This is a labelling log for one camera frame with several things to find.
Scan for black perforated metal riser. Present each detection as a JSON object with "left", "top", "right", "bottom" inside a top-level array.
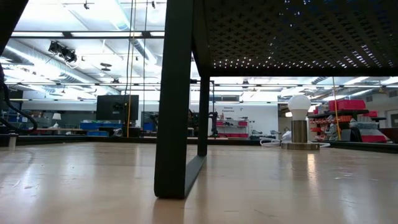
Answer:
[{"left": 154, "top": 0, "right": 398, "bottom": 200}]

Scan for black overhead rig bar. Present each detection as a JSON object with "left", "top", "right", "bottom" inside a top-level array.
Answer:
[{"left": 11, "top": 30, "right": 165, "bottom": 39}]

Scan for black mounted camera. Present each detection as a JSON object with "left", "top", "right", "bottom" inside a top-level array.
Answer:
[{"left": 48, "top": 40, "right": 78, "bottom": 64}]

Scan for black monitor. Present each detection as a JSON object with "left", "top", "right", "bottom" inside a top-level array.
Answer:
[{"left": 96, "top": 95, "right": 140, "bottom": 121}]

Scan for black aluminium table frame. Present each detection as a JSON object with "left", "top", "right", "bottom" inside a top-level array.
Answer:
[{"left": 0, "top": 134, "right": 398, "bottom": 154}]

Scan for blue background bin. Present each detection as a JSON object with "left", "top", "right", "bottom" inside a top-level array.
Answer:
[{"left": 79, "top": 121, "right": 125, "bottom": 137}]

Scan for yellow hanging cord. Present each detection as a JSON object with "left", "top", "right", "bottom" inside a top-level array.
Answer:
[{"left": 331, "top": 77, "right": 342, "bottom": 141}]

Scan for black shelf with bins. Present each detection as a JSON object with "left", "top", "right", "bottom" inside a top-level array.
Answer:
[{"left": 307, "top": 108, "right": 388, "bottom": 144}]

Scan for brass lamp with white bulb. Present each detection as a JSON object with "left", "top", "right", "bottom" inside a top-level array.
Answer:
[{"left": 280, "top": 93, "right": 321, "bottom": 151}]

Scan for background robot workstation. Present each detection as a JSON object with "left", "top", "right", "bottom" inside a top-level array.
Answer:
[{"left": 141, "top": 79, "right": 220, "bottom": 138}]

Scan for background shelf with red bins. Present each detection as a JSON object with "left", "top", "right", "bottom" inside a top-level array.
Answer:
[{"left": 216, "top": 117, "right": 250, "bottom": 138}]

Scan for red bin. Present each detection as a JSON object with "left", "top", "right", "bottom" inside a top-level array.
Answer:
[{"left": 328, "top": 99, "right": 367, "bottom": 111}]

